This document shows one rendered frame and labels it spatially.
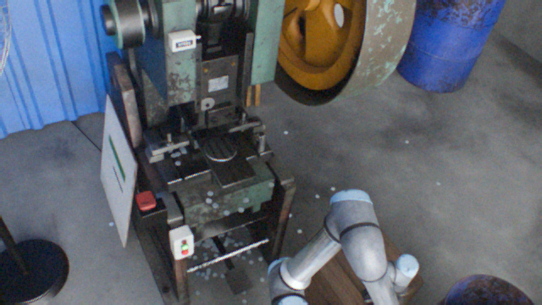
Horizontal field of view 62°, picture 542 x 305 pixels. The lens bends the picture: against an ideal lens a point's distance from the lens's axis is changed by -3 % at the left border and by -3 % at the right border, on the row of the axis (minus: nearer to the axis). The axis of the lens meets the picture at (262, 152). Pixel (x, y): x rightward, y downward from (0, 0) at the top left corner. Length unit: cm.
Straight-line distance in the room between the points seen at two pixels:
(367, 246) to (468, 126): 237
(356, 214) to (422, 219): 152
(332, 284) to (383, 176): 109
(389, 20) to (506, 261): 182
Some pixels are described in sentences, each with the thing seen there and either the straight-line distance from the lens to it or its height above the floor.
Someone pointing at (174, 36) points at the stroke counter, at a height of 133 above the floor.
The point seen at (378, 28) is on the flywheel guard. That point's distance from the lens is 138.
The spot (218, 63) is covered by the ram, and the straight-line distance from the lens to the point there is 157.
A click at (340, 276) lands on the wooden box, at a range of 203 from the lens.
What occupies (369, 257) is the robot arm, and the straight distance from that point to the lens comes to 128.
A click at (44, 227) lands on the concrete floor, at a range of 263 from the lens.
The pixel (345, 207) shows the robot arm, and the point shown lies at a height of 106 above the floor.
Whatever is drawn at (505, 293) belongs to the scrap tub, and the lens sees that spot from 221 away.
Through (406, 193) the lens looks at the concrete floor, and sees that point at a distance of 289.
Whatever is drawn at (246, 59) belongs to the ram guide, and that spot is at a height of 117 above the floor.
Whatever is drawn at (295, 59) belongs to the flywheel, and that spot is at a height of 104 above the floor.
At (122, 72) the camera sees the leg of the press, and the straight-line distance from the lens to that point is 199.
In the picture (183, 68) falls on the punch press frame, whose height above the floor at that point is 120.
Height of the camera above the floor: 208
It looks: 47 degrees down
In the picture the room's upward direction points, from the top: 8 degrees clockwise
